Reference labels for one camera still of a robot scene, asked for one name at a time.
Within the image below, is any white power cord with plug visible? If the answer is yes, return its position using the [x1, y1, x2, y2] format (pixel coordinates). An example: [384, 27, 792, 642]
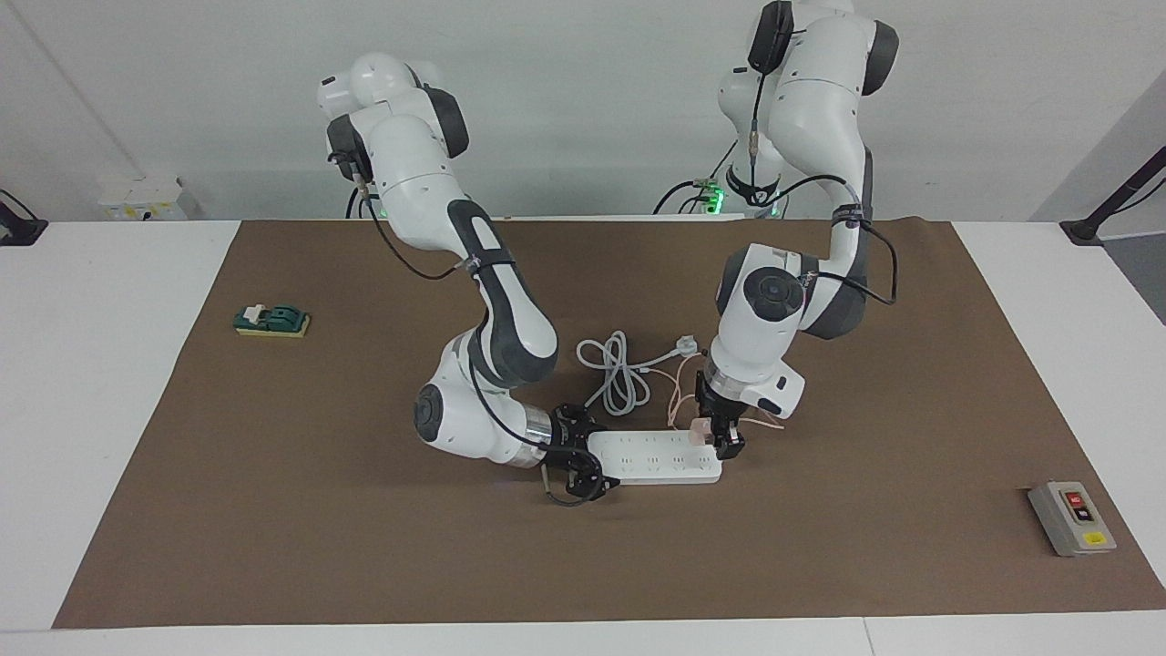
[577, 331, 701, 415]

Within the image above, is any black table clamp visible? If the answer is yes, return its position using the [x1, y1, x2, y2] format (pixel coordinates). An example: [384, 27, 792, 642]
[0, 189, 48, 247]

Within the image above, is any white wall box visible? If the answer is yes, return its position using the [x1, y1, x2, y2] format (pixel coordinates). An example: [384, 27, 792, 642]
[98, 178, 189, 221]

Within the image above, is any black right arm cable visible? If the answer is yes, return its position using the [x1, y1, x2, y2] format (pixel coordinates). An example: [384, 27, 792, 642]
[339, 150, 568, 502]

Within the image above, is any brown table mat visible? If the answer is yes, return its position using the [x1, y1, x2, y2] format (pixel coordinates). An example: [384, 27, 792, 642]
[52, 217, 1166, 630]

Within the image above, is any white power strip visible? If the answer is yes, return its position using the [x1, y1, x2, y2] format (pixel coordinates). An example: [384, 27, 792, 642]
[588, 430, 723, 485]

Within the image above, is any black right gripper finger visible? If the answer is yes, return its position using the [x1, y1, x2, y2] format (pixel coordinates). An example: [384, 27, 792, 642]
[557, 404, 609, 440]
[545, 466, 621, 505]

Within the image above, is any green knife switch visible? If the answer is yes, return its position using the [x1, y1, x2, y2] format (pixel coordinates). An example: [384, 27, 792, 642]
[233, 303, 312, 339]

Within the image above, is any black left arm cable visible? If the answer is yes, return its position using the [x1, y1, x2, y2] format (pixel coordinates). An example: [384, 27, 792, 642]
[745, 36, 900, 308]

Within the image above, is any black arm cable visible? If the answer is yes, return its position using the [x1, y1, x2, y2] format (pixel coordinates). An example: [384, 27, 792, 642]
[339, 150, 568, 502]
[745, 36, 900, 308]

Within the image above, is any grey on-off switch box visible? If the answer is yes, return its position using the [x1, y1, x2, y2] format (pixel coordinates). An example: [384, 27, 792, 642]
[1028, 481, 1118, 558]

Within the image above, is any pink charging cable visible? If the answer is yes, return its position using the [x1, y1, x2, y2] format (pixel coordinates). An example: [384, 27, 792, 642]
[668, 355, 784, 431]

